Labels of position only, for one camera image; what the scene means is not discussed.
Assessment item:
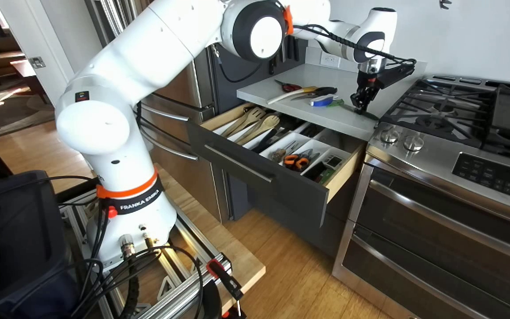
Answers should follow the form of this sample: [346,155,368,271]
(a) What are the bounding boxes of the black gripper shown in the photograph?
[348,67,385,113]

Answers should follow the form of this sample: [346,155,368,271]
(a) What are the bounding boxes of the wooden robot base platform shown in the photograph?
[155,166,267,315]

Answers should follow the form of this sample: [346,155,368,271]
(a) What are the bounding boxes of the blue white knife sharpener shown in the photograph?
[309,93,336,109]

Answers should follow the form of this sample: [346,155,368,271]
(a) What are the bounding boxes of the white cutlery organiser tray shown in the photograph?
[258,125,352,180]

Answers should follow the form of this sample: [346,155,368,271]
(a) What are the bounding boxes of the wooden spoon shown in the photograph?
[235,111,281,147]
[214,106,267,139]

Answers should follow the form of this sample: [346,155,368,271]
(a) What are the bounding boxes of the stainless steel gas range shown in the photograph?
[331,74,510,319]

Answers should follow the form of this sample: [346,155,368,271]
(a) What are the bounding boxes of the grey open kitchen drawer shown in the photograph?
[187,101,368,226]

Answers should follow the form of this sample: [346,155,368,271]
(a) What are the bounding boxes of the dark grey lower cabinet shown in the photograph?
[228,175,359,262]

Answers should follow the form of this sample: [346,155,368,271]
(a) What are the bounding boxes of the stainless steel refrigerator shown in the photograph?
[84,0,233,223]

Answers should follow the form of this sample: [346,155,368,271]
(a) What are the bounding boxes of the red black clamp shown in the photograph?
[205,255,247,319]

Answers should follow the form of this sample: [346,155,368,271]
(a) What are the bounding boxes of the black fabric bag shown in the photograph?
[0,170,84,319]

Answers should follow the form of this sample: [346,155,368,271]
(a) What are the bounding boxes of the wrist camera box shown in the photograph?
[377,58,417,90]

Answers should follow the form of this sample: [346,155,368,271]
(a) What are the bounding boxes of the white wall outlet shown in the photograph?
[318,49,343,69]

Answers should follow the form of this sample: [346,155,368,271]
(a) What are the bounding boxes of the yellow black handled large knife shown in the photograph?
[265,85,339,108]

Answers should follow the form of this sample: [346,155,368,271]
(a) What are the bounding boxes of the orange handled scissors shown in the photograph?
[281,152,313,173]

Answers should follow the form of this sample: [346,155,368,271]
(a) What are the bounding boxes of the aluminium base frame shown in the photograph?
[58,191,233,319]

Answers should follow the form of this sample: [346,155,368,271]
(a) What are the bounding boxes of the black base cable bundle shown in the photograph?
[76,200,208,319]

